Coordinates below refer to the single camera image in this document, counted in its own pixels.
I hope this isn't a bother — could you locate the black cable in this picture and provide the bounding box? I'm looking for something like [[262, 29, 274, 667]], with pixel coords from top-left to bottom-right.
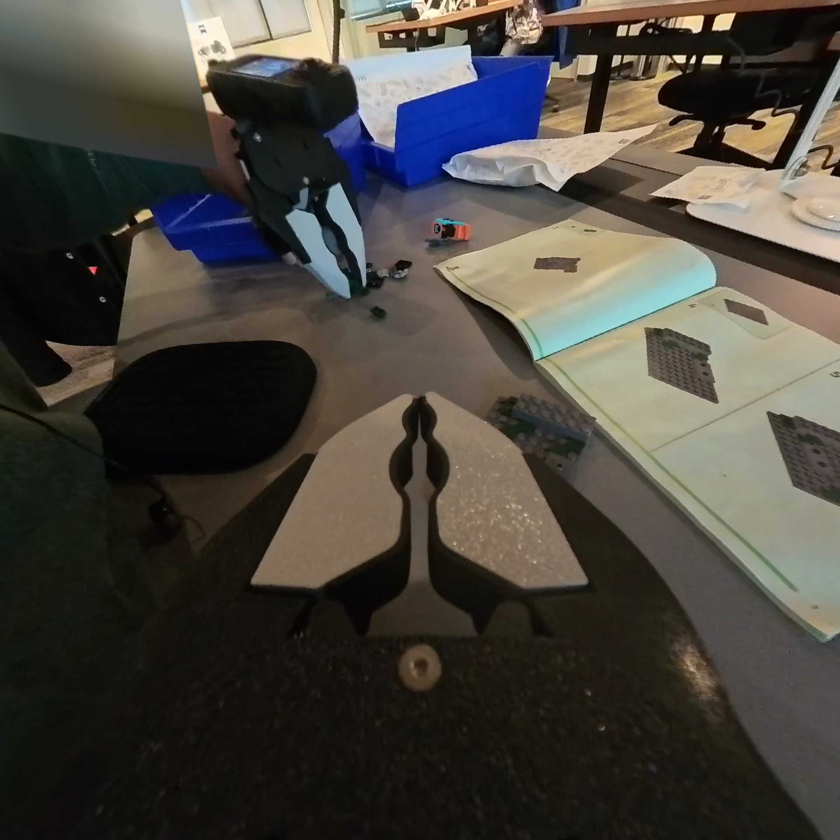
[[105, 453, 201, 547]]

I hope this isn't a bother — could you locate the wooden office table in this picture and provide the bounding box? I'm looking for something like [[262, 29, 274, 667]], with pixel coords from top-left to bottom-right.
[[366, 0, 526, 50]]

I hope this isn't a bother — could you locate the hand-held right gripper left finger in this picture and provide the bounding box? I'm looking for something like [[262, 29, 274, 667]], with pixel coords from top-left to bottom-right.
[[249, 392, 422, 598]]

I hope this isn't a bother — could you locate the open instruction booklet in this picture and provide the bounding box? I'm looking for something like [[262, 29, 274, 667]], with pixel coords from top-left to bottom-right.
[[433, 220, 840, 644]]

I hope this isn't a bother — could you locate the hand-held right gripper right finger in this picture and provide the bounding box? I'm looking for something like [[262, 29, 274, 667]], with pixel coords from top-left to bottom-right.
[[422, 391, 590, 598]]

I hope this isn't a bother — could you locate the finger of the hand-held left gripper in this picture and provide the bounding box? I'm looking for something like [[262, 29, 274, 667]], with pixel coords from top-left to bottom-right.
[[320, 182, 368, 301], [285, 209, 352, 301]]

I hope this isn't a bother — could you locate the large blue plastic bin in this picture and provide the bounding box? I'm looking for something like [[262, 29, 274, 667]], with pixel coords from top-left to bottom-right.
[[326, 56, 553, 191]]

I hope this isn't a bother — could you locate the person's left hand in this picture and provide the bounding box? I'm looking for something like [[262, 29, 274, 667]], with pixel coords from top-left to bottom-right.
[[205, 167, 252, 206]]

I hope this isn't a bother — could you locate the white lamp base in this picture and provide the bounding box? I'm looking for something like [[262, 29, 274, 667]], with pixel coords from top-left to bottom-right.
[[686, 0, 840, 252]]

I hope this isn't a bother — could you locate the white printed paper sheet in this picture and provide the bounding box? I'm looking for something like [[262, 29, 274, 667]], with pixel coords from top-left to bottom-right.
[[650, 164, 762, 212]]

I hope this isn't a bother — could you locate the person's dark green sweatshirt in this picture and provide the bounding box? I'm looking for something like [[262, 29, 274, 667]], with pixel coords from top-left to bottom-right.
[[0, 341, 198, 840]]

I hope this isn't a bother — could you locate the white wall notice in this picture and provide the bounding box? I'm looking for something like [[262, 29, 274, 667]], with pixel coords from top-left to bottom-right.
[[185, 16, 235, 74]]

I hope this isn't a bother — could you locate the black office chair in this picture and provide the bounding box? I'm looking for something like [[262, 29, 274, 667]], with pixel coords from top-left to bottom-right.
[[658, 13, 809, 160]]

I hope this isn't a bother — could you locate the grey desk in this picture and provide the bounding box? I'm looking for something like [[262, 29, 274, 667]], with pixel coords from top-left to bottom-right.
[[112, 125, 840, 840]]

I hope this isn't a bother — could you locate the small orange toy piece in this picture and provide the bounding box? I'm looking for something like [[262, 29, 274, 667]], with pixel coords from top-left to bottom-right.
[[425, 218, 473, 248]]

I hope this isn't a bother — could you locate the black dimpled tray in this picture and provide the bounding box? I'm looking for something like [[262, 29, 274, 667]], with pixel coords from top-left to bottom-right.
[[85, 340, 318, 475]]

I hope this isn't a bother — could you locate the white plastic bag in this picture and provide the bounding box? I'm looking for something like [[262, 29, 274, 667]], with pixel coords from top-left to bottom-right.
[[341, 45, 479, 142], [443, 121, 658, 193]]

